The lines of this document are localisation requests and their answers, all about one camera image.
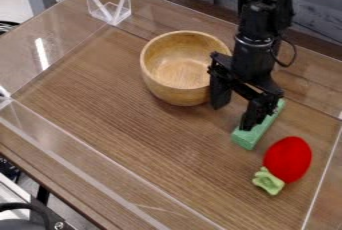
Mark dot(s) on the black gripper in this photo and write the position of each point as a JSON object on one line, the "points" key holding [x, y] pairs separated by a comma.
{"points": [[256, 86]]}

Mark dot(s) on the green rectangular block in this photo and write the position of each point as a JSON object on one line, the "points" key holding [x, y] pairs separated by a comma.
{"points": [[249, 138]]}

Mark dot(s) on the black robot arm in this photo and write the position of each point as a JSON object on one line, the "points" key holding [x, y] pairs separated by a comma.
{"points": [[264, 20]]}

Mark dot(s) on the brown wooden bowl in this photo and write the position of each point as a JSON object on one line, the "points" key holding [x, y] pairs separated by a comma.
{"points": [[174, 62]]}

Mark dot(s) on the red plush strawberry toy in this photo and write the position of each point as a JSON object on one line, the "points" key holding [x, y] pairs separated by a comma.
{"points": [[287, 162]]}

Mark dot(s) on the black table leg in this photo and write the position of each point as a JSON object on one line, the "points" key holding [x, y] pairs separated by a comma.
{"points": [[43, 195]]}

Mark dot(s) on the clear acrylic corner bracket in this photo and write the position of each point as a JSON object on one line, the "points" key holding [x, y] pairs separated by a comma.
{"points": [[110, 12]]}

